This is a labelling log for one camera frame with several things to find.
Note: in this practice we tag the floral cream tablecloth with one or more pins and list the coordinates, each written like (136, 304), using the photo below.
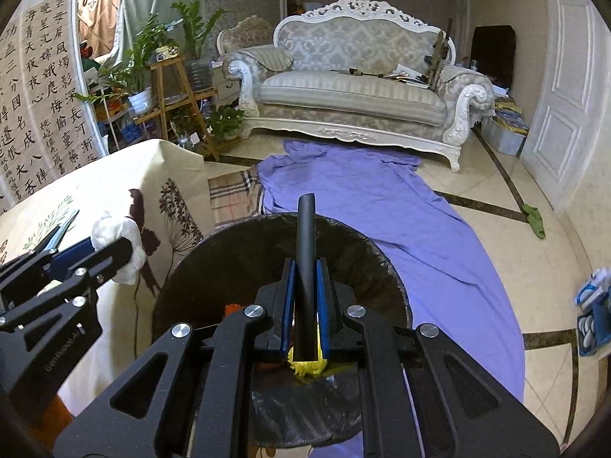
(119, 167)

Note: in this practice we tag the purple sheet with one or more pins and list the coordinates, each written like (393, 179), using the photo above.
(382, 200)

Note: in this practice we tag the brown patterned curtain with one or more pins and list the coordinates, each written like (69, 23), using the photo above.
(98, 0)

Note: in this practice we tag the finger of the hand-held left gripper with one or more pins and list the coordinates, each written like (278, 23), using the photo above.
(69, 257)
(112, 254)

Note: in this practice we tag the wooden plant stand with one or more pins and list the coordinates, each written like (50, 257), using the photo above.
(164, 87)

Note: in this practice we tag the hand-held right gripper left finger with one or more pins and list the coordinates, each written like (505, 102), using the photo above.
(287, 305)

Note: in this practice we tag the white ornate armchair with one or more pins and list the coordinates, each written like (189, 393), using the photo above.
(248, 33)

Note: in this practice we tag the pile of papers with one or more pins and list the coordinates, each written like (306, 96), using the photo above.
(405, 76)

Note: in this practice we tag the leafy plant in white pot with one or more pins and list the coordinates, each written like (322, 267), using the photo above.
(141, 100)

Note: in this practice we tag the plaid cloth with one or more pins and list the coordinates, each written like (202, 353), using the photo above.
(229, 195)

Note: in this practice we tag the blue and white slipper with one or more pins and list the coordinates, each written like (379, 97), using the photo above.
(591, 288)

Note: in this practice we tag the round bin with black bag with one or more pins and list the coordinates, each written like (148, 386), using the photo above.
(229, 257)

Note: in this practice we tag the white ornate sofa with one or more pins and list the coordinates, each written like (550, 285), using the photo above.
(353, 95)

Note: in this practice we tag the calligraphy wall hanging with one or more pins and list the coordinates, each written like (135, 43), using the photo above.
(47, 105)

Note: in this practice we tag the white tissue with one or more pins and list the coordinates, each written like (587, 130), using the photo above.
(112, 229)

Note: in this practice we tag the green slipper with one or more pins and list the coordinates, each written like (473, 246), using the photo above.
(534, 222)

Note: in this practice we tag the yellow foam fruit net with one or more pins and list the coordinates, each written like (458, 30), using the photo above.
(308, 368)

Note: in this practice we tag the scissors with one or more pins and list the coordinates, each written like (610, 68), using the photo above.
(59, 233)

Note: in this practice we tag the small potted plant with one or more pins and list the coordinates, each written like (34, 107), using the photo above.
(225, 121)

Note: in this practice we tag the blue basket with shoes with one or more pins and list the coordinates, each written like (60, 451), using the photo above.
(593, 327)

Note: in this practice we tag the toy rifle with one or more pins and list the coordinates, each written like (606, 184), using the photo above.
(439, 59)

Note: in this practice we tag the white panelled door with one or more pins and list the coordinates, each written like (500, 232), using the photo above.
(563, 105)

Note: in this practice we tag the grey box with blue packets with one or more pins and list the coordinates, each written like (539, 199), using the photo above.
(503, 131)

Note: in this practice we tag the red foam fruit net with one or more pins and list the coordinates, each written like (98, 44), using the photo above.
(234, 307)

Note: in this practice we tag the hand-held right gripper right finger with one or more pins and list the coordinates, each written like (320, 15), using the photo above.
(322, 305)

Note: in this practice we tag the tall plant in grey pot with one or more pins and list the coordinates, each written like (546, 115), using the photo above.
(198, 28)

